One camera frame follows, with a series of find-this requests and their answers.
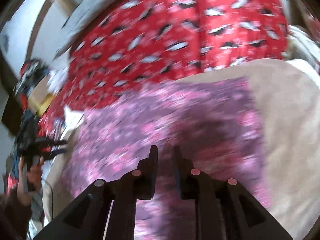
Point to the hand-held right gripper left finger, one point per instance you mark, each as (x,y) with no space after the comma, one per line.
(150,175)

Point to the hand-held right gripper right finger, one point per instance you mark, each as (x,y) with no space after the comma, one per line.
(183,177)

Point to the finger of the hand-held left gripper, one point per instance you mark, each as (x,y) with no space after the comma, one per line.
(56,153)
(56,143)

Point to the purple floral shirt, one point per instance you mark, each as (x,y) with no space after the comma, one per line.
(162,120)

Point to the person's left forearm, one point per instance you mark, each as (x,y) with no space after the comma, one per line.
(12,215)

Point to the pile of dark clothes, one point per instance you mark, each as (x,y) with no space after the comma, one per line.
(31,72)

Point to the person's left hand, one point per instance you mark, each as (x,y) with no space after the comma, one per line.
(35,177)

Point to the dark grey cloth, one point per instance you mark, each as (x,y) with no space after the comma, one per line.
(28,130)

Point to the white paper sheet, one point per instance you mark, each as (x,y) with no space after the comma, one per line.
(73,117)

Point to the cardboard box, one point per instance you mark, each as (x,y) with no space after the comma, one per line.
(40,95)

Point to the white plastic bag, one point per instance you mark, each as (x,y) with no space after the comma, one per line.
(58,78)

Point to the beige fleece blanket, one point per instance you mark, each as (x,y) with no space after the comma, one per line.
(287,120)

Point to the grey pillow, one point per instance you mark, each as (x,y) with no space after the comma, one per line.
(95,10)

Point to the red printed blanket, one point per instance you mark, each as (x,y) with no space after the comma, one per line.
(162,30)

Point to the white cloth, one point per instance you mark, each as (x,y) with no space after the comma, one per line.
(303,47)

